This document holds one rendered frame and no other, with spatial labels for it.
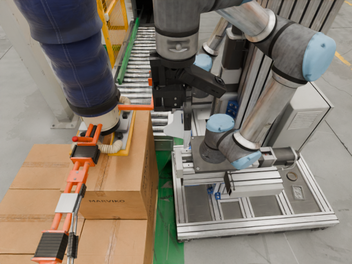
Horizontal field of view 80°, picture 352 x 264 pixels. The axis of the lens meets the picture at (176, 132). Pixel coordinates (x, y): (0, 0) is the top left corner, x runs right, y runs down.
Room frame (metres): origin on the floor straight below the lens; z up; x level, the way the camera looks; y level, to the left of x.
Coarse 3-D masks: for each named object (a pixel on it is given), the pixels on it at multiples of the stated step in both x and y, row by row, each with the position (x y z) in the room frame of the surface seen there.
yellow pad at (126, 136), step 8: (120, 112) 0.88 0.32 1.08; (128, 112) 0.88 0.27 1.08; (128, 128) 0.76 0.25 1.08; (112, 136) 0.71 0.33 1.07; (120, 136) 0.68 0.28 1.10; (128, 136) 0.70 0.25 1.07; (112, 144) 0.65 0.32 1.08; (128, 144) 0.65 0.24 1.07; (120, 152) 0.60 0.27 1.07; (128, 152) 0.61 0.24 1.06
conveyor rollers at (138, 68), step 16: (144, 32) 3.13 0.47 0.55; (144, 48) 2.67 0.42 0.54; (128, 64) 2.31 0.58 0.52; (144, 64) 2.31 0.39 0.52; (128, 80) 1.96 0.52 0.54; (144, 80) 1.95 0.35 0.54; (128, 96) 1.68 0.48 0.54; (144, 96) 1.68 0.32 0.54; (160, 112) 1.44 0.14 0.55; (160, 128) 1.24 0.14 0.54
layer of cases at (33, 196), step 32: (32, 160) 0.90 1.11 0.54; (64, 160) 0.90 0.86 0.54; (32, 192) 0.64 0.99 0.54; (0, 224) 0.43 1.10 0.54; (32, 224) 0.43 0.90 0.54; (96, 224) 0.43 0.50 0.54; (128, 224) 0.43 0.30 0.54; (0, 256) 0.26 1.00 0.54; (32, 256) 0.26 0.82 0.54; (64, 256) 0.26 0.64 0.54; (96, 256) 0.26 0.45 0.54; (128, 256) 0.26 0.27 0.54
